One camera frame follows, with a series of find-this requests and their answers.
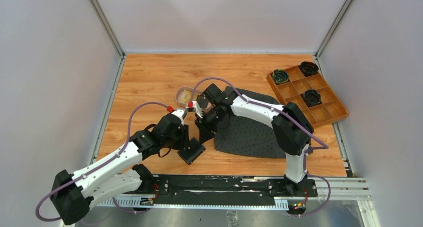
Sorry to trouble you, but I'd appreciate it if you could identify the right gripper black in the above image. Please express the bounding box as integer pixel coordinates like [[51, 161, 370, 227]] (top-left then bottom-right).
[[195, 105, 224, 145]]

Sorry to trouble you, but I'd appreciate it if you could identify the black leather card holder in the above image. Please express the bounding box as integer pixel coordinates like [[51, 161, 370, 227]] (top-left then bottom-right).
[[178, 138, 206, 165]]

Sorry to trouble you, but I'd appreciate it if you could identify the gold credit card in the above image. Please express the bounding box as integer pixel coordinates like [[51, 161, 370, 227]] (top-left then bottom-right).
[[179, 90, 192, 102]]

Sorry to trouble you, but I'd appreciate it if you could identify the pink oval tray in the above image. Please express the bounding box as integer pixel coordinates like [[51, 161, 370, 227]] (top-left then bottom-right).
[[175, 86, 212, 111]]

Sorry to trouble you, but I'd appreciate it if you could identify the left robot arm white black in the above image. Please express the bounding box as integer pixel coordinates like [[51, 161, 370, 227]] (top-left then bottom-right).
[[48, 109, 186, 225]]

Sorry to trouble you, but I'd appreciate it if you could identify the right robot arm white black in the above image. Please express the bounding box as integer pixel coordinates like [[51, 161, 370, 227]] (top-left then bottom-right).
[[195, 84, 314, 196]]

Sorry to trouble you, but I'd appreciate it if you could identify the dark grey dotted cloth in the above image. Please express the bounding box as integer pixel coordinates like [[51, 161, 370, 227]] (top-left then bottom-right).
[[214, 86, 288, 159]]

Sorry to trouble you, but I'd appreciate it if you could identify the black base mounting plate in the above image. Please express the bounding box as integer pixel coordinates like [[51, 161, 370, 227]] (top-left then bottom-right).
[[121, 174, 319, 207]]

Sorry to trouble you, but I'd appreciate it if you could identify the coiled black belt middle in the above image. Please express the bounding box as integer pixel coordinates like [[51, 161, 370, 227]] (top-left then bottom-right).
[[301, 89, 322, 107]]

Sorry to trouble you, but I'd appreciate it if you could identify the coiled black belt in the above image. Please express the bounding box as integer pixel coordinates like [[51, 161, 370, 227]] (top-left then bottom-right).
[[301, 89, 322, 107], [299, 61, 319, 77]]

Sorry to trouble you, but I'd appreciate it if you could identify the brown wooden compartment tray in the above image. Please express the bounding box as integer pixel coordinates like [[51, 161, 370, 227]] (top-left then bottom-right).
[[266, 61, 349, 128]]

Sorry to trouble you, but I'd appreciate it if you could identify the coiled black belt top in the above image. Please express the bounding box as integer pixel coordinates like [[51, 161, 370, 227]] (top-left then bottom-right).
[[299, 61, 319, 77]]

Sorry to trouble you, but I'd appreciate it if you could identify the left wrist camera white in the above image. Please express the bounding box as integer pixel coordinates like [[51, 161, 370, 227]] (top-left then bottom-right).
[[171, 109, 187, 125]]

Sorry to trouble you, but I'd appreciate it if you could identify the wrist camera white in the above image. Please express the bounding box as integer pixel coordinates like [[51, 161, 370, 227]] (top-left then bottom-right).
[[171, 109, 187, 125], [190, 101, 203, 119]]

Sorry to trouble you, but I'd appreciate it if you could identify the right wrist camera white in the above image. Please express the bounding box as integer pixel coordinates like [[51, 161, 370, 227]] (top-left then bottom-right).
[[190, 101, 203, 119]]

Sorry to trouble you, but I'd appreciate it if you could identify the aluminium frame rail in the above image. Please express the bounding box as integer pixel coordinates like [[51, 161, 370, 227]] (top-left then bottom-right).
[[59, 173, 381, 227]]

